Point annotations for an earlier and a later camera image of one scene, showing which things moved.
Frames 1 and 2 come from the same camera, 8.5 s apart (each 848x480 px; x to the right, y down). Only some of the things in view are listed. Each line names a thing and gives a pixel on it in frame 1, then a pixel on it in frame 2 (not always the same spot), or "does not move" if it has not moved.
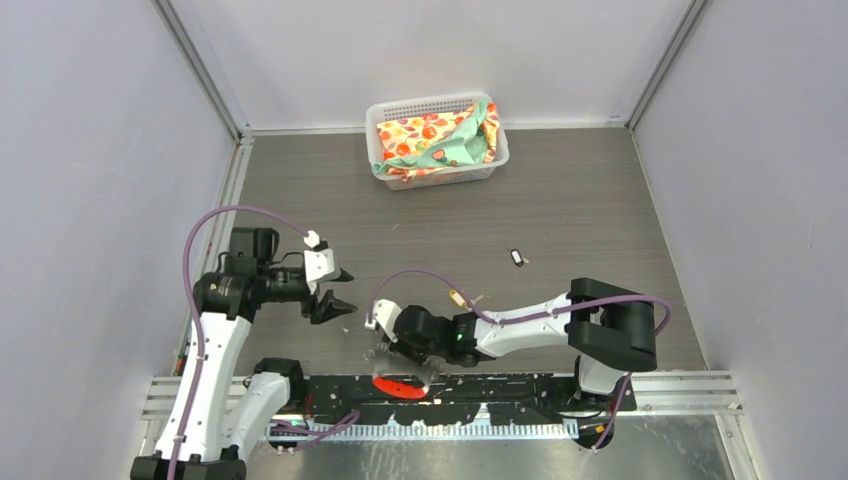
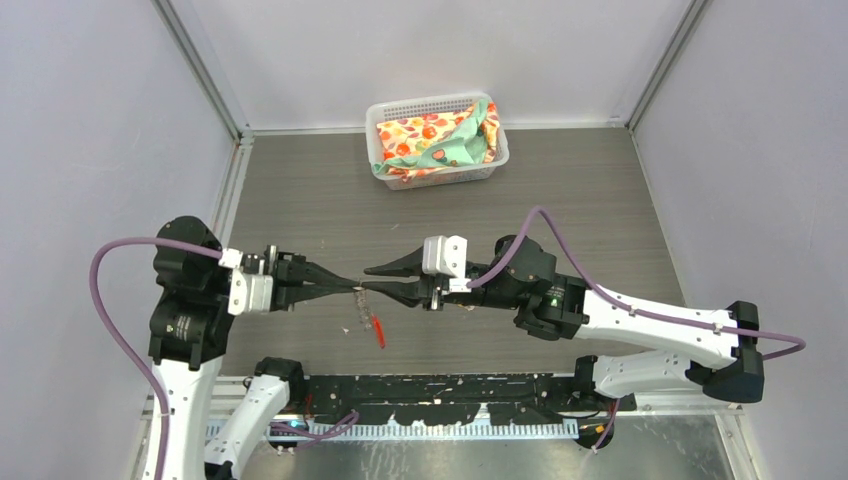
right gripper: (401, 346) → (412, 293)
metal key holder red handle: (402, 385) → (379, 331)
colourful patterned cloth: (432, 142) does not move
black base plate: (511, 396) does not move
